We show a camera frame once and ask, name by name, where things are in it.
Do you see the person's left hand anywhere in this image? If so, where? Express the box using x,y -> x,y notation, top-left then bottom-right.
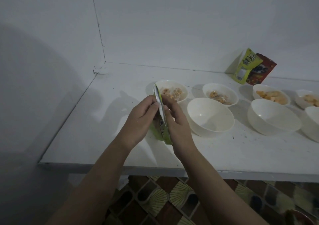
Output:
116,94 -> 160,151

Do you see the person's right hand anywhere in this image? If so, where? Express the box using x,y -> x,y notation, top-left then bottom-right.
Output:
160,99 -> 199,159

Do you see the tall green snack bag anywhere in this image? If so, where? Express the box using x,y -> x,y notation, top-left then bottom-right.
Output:
149,83 -> 173,145

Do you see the large white bowl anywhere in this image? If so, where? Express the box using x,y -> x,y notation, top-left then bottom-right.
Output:
300,105 -> 319,143
247,98 -> 303,136
187,97 -> 235,138

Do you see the small white bowl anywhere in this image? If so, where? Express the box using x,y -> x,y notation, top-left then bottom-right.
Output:
252,84 -> 291,106
153,80 -> 189,104
294,89 -> 319,110
202,83 -> 240,108

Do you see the small yellow-green snack bag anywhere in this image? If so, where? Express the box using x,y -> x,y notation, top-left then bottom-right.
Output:
233,48 -> 264,85

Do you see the pile of yellow crackers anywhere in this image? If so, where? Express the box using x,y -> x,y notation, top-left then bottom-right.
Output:
256,90 -> 287,105
302,94 -> 319,108

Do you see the red Nips candy packet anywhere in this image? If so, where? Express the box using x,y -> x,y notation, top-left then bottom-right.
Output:
245,53 -> 277,86

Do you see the person's left forearm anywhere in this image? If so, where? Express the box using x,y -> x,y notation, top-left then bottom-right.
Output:
46,139 -> 133,225

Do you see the person's right forearm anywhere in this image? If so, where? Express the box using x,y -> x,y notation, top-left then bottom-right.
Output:
178,147 -> 271,225

